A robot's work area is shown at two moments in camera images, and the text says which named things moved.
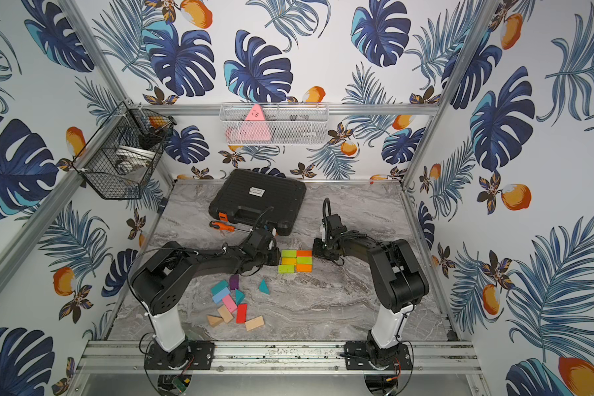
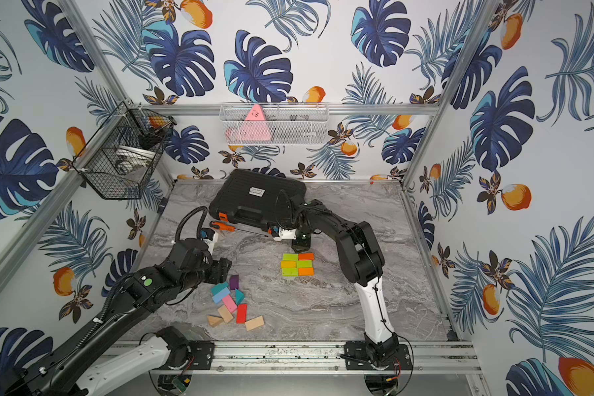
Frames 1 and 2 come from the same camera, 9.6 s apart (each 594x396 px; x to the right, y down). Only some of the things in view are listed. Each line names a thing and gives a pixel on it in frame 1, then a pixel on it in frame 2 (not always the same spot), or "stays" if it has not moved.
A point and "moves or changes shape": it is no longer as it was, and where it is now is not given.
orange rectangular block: x=304 y=267 moves or changes shape
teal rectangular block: x=219 y=286 stays
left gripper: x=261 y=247 → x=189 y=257
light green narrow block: x=304 y=260 stays
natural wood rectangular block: x=254 y=323 stays
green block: x=286 y=269 stays
